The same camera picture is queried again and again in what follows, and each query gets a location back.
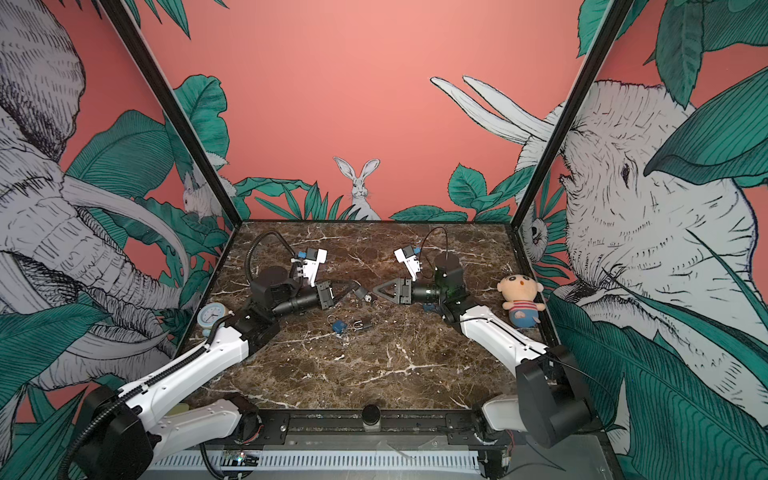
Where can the blue padlock with keys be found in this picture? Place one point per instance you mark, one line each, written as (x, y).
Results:
(341, 328)

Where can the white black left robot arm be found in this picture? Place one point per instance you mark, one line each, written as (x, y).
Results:
(114, 431)

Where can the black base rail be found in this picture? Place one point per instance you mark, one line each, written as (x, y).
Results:
(457, 427)

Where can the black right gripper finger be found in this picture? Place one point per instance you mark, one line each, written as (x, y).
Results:
(385, 296)
(387, 286)

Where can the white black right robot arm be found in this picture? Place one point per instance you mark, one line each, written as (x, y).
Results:
(552, 400)

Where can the black corner frame post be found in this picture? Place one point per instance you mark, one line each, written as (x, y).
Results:
(613, 19)
(128, 31)

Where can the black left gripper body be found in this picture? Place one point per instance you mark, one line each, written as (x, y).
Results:
(301, 300)

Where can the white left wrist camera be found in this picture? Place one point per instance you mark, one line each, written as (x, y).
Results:
(305, 264)

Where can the white ventilated strip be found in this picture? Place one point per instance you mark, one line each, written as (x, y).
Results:
(308, 460)

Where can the small teal alarm clock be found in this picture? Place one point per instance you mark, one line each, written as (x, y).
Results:
(209, 314)

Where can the black right corner frame post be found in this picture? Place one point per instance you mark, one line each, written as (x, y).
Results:
(613, 19)

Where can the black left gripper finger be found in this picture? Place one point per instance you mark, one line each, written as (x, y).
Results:
(337, 298)
(343, 284)

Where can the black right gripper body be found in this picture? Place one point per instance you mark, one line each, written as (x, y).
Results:
(428, 294)

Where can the green circuit board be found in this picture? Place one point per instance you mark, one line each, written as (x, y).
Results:
(239, 459)

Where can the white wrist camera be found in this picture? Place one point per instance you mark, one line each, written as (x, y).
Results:
(410, 257)
(305, 264)

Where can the black left corner frame post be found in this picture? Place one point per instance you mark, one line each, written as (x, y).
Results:
(128, 31)

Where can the black knob on rail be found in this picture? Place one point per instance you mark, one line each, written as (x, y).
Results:
(371, 418)

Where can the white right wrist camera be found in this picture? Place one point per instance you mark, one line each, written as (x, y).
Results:
(410, 257)

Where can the plush doll striped shirt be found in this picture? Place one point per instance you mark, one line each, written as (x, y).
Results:
(520, 292)

